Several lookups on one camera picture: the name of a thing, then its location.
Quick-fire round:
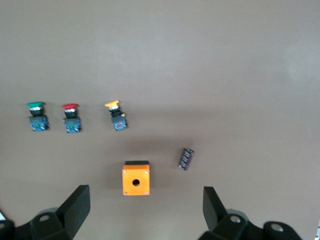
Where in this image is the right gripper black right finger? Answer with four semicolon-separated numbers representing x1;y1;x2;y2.
198;186;263;240

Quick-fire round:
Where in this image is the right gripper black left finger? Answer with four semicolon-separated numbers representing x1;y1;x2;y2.
29;184;90;240

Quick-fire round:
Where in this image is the green push button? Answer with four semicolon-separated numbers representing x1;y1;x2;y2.
26;100;50;133

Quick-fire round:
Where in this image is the red push button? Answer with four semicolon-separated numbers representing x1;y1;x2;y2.
61;103;83;134

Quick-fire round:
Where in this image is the yellow push button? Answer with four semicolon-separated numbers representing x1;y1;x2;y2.
104;99;128;132

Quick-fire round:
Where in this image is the small black connector block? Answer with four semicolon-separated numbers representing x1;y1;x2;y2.
177;147;196;172

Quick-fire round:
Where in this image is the orange box with hole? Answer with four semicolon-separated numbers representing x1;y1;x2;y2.
121;160;151;197

